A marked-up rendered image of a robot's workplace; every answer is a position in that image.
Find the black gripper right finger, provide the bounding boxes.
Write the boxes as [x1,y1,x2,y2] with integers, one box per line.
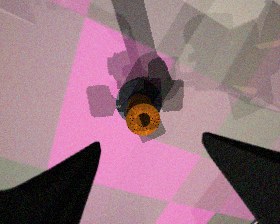
[201,132,280,224]

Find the orange cylinder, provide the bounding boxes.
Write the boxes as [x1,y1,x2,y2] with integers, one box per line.
[126,94,160,136]

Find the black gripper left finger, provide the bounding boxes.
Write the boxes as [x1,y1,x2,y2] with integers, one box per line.
[0,141,101,224]

